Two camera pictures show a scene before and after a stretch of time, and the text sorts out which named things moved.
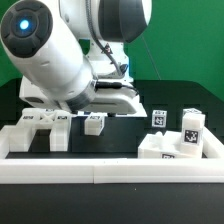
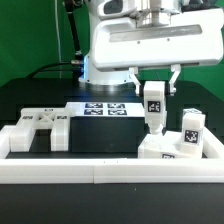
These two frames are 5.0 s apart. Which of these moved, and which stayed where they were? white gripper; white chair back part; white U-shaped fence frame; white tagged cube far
Moved: white gripper
Stayed: white chair back part; white tagged cube far; white U-shaped fence frame
